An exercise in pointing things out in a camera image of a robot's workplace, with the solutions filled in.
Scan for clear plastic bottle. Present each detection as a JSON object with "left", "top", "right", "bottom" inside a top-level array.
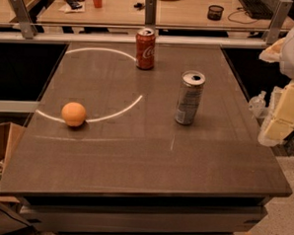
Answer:
[{"left": 249, "top": 91, "right": 266, "bottom": 118}]

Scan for grey metal bracket right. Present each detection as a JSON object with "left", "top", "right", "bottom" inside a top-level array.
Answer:
[{"left": 262, "top": 0, "right": 293, "bottom": 44}]

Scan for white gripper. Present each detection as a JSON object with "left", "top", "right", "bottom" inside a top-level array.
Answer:
[{"left": 257, "top": 28, "right": 294, "bottom": 147}]

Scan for black keyboard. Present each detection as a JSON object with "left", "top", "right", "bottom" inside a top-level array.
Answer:
[{"left": 239, "top": 0, "right": 273, "bottom": 20}]

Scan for black cable on desk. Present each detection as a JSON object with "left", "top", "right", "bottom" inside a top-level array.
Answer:
[{"left": 226, "top": 6, "right": 261, "bottom": 26}]

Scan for red coca-cola can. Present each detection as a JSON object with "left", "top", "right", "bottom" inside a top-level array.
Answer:
[{"left": 135, "top": 28, "right": 155, "bottom": 70}]

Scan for metal guard rail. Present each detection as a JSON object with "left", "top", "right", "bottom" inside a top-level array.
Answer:
[{"left": 0, "top": 32, "right": 267, "bottom": 48}]

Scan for orange fruit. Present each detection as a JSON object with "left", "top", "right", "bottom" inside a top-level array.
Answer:
[{"left": 61, "top": 102, "right": 86, "bottom": 126}]

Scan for black keys on desk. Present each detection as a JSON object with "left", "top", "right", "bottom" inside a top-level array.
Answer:
[{"left": 133, "top": 2, "right": 145, "bottom": 11}]

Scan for grey metal bracket left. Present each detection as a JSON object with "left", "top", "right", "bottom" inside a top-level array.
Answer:
[{"left": 9, "top": 0, "right": 37, "bottom": 39}]

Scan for grey metal bracket middle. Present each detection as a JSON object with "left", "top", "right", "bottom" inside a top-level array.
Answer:
[{"left": 144, "top": 0, "right": 157, "bottom": 28}]

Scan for cardboard box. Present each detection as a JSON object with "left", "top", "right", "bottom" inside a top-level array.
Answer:
[{"left": 0, "top": 120, "right": 27, "bottom": 171}]

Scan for grey metal bracket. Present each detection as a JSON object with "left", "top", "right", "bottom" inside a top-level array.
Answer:
[
  {"left": 144, "top": 0, "right": 157, "bottom": 28},
  {"left": 9, "top": 0, "right": 37, "bottom": 39},
  {"left": 262, "top": 0, "right": 293, "bottom": 44}
]

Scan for silver redbull can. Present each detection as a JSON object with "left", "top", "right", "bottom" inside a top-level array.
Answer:
[{"left": 175, "top": 70, "right": 205, "bottom": 125}]

